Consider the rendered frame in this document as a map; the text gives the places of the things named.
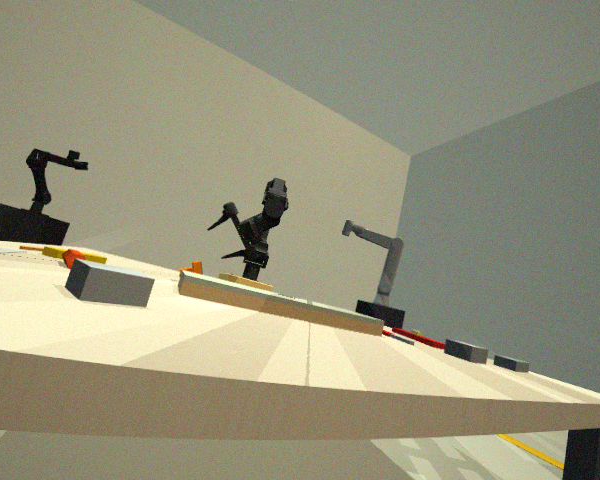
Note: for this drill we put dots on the orange-handled awl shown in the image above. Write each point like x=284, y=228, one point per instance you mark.
x=69, y=256

